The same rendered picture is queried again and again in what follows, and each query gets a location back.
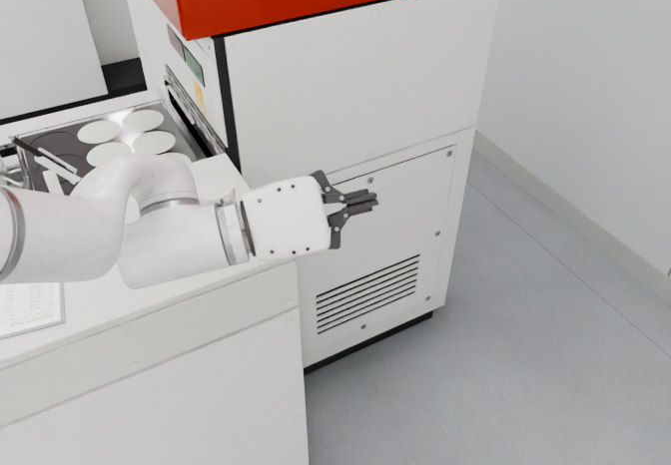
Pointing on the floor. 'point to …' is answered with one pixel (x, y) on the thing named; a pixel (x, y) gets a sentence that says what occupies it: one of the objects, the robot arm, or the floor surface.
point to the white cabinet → (183, 409)
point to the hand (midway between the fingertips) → (360, 201)
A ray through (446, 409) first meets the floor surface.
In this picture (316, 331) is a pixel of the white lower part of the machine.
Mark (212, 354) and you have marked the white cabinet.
